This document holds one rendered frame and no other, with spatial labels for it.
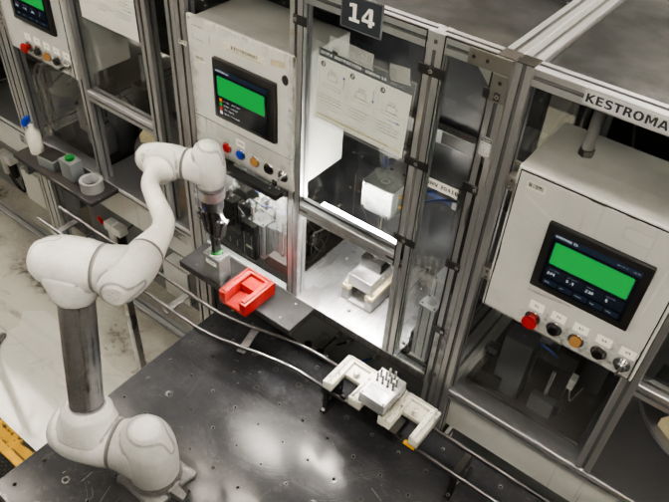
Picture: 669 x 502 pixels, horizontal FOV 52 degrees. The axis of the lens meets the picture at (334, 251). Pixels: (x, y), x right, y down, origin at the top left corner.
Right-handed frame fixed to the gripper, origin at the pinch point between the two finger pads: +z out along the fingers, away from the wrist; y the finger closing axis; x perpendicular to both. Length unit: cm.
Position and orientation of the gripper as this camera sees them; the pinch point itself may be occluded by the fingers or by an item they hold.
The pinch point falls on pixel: (215, 243)
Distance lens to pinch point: 246.9
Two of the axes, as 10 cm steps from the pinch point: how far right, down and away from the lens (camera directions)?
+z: -0.5, 7.4, 6.7
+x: -6.1, 5.1, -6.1
